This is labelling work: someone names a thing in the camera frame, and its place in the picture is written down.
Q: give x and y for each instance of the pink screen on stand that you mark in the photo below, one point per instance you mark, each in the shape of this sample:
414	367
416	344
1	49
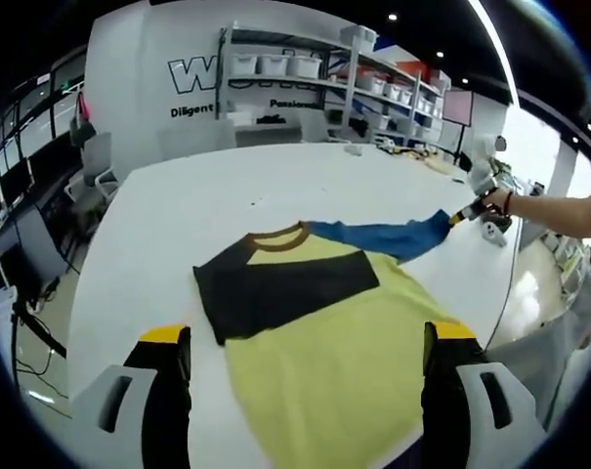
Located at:
458	105

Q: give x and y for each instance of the black tripod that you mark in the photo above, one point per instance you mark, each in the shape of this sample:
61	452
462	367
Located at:
38	329

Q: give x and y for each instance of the grey chair back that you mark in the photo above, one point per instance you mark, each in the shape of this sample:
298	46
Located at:
315	126

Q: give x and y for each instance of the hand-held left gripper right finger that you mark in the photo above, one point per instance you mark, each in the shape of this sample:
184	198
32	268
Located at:
471	415

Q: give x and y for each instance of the beige cloth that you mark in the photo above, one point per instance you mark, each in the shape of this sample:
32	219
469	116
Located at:
439	163

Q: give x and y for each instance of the small white object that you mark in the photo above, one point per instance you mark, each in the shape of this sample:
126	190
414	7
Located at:
353	149

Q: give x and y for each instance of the grey mesh office chair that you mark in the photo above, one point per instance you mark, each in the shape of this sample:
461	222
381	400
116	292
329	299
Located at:
539	361

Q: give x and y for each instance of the white office chair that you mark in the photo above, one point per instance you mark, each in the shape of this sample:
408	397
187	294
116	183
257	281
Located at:
97	161

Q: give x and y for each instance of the grey metal shelving rack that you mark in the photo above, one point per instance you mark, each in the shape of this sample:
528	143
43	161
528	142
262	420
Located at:
353	83

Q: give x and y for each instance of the black and white holder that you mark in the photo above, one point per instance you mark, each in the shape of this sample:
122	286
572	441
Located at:
495	234

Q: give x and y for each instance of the yellow and black tool clutter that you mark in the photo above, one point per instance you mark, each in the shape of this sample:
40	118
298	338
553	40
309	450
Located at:
405	147

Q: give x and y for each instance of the row of white storage bins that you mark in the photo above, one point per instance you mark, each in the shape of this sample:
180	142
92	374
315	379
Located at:
275	63

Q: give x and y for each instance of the large dark display screen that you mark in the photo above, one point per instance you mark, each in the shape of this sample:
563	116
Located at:
31	249

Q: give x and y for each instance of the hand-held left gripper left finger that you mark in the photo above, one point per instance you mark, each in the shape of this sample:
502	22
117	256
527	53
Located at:
129	415

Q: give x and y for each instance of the person's right hand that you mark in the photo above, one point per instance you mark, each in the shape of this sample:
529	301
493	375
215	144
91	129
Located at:
497	201

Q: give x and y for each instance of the yellow black blue garment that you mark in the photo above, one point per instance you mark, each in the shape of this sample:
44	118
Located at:
324	361

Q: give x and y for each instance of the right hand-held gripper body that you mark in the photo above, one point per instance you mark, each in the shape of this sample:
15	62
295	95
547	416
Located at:
484	178

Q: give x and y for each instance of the dark cloth pile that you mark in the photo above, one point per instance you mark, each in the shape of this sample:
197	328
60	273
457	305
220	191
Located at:
270	119

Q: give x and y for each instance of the black desktop monitor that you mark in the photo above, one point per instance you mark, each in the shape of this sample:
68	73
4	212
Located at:
15	182

